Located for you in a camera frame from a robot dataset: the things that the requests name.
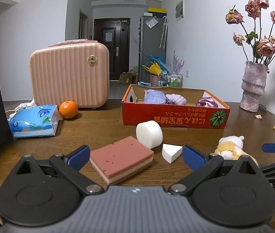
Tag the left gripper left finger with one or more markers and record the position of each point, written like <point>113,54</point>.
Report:
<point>68,168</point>

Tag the orange fruit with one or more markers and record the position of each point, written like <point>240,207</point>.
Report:
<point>68,109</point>

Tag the pink textured vase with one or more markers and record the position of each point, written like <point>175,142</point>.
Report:
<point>253,86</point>

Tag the blue wet wipes pack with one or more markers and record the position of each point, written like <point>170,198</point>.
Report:
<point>38,121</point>

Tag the white wedge sponge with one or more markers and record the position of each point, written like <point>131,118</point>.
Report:
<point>171,152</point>

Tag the dark entrance door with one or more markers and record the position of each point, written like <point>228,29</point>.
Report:
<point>114,34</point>

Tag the purple fabric pouch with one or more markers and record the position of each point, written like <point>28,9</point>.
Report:
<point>155,97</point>

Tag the pink layered sponge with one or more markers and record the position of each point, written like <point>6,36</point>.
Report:
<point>118,161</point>

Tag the white cylinder sponge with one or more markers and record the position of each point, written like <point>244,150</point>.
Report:
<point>149,134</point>

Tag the lilac fluffy towel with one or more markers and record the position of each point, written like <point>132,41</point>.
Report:
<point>176,99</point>

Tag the dried pink roses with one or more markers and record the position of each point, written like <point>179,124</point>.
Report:
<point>256,47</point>

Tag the fallen rose petal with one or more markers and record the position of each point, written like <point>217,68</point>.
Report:
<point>258,116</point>

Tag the pink ribbed suitcase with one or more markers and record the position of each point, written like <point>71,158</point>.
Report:
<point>76,70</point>

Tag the yellow bag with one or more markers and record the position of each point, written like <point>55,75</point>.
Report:
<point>154,69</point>

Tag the yellow white plush toy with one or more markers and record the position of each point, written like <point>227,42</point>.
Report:
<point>231,148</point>

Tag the wire cart with bottles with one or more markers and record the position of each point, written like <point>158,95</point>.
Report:
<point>171,79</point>

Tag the red cardboard pumpkin box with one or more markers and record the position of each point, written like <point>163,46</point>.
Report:
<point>135,111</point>

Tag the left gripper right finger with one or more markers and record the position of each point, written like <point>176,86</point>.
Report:
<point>203,167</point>

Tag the grey refrigerator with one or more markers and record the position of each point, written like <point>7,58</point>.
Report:
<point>150,38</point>

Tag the cardboard box on floor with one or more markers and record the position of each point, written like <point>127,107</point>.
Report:
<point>128,78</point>

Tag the purple satin scrunchie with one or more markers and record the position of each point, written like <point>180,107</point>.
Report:
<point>207,102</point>

